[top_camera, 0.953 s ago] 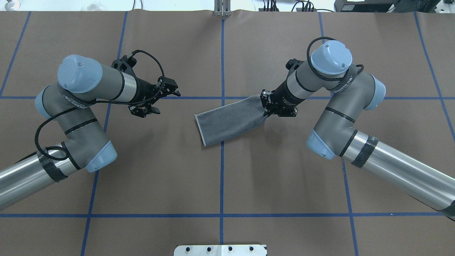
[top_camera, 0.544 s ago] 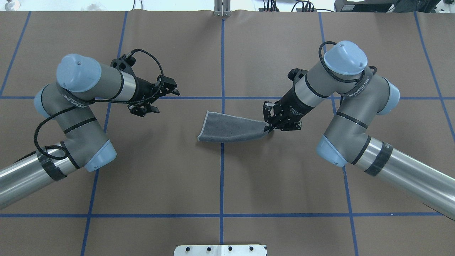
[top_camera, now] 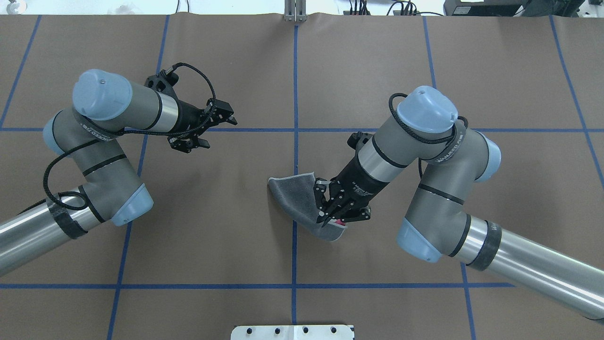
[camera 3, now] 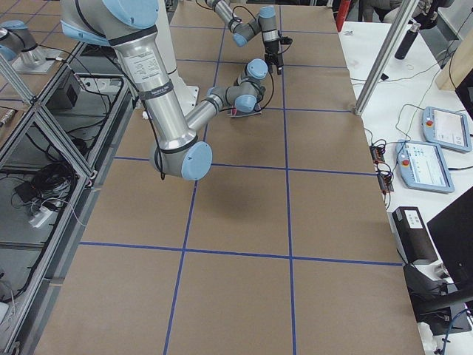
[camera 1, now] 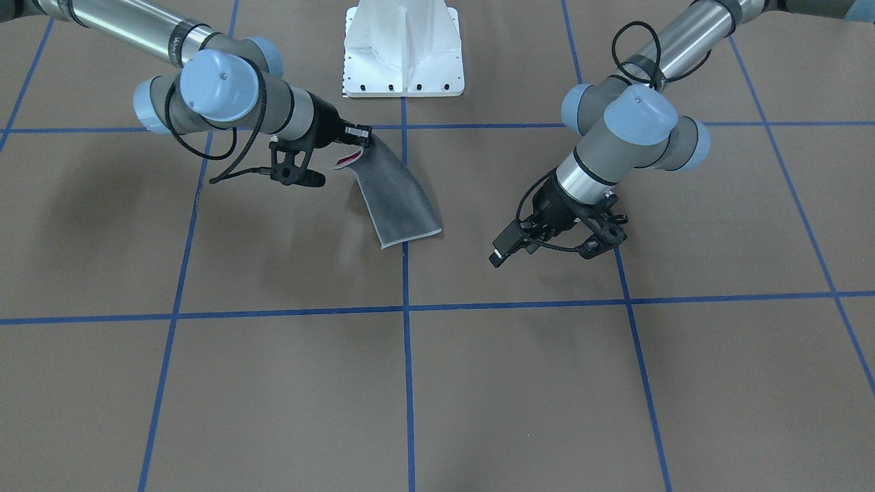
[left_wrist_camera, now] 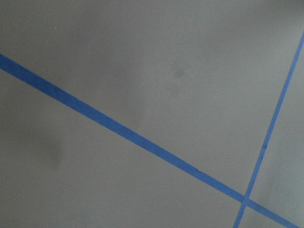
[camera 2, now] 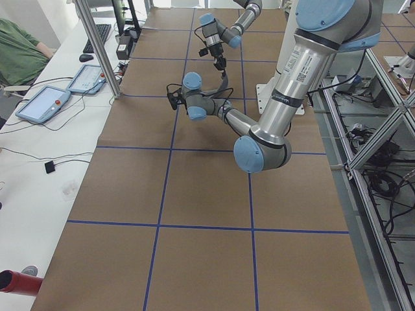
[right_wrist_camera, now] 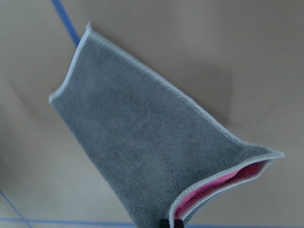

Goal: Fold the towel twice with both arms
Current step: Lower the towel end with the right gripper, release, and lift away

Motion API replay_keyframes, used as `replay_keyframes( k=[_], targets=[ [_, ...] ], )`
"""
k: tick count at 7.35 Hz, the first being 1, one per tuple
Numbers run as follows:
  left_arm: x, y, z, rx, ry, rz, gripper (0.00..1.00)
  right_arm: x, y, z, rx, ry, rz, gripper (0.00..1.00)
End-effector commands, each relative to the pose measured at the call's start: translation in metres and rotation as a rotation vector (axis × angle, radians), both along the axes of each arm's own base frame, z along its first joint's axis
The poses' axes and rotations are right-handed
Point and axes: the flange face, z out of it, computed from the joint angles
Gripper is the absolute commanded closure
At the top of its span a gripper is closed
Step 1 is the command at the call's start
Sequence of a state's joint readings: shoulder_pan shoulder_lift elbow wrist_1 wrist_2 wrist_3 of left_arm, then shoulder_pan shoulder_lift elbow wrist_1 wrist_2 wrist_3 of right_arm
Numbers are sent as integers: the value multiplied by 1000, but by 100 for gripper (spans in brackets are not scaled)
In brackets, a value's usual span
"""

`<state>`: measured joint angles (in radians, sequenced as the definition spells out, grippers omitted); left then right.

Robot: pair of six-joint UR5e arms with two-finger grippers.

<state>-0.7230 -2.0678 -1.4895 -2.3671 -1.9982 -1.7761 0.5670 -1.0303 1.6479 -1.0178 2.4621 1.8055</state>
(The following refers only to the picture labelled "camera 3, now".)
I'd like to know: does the black monitor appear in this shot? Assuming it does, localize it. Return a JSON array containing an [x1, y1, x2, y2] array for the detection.
[[427, 188, 472, 285]]

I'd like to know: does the black box with label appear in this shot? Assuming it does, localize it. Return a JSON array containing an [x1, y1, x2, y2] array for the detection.
[[391, 206, 438, 265]]

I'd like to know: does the pink and grey towel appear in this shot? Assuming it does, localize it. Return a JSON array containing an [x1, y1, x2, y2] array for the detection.
[[228, 108, 262, 118]]

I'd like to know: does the teach pendant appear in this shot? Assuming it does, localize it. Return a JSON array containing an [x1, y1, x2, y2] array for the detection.
[[421, 106, 472, 153], [396, 140, 455, 194]]

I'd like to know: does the white power strip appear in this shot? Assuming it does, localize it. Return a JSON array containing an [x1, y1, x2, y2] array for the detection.
[[29, 206, 52, 228]]

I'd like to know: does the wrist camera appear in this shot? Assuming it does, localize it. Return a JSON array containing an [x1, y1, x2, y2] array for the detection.
[[279, 36, 293, 45]]

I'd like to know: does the far teach pendant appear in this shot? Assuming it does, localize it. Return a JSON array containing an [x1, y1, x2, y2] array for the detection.
[[421, 106, 472, 153]]

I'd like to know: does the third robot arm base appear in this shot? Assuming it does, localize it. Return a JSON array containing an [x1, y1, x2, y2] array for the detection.
[[1, 20, 63, 75]]

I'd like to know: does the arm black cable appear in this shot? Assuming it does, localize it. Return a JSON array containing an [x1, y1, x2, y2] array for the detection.
[[110, 55, 178, 182]]

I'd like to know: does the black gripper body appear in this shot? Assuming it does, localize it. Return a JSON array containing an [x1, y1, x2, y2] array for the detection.
[[263, 39, 283, 64]]

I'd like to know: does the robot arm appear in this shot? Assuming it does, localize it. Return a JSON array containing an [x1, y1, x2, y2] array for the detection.
[[205, 0, 293, 75], [60, 1, 268, 180]]

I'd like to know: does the near teach pendant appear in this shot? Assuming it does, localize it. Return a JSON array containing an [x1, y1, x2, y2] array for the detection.
[[396, 140, 455, 194]]

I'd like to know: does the black water bottle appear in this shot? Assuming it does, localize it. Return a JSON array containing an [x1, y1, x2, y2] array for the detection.
[[394, 22, 421, 60]]

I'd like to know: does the aluminium frame post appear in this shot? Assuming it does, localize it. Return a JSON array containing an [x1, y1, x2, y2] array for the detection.
[[353, 0, 418, 116]]

